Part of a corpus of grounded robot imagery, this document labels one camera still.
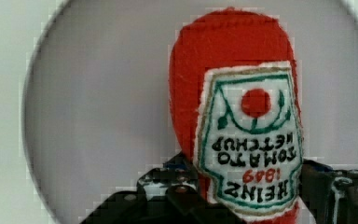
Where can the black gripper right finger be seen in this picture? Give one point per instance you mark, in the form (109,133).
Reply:
(330,195)

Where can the red plush ketchup bottle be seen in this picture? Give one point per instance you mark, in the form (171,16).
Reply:
(234,107)

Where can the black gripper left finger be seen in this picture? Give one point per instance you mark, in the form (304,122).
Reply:
(169,194)

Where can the grey round plate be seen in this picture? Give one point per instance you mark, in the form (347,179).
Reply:
(96,114)

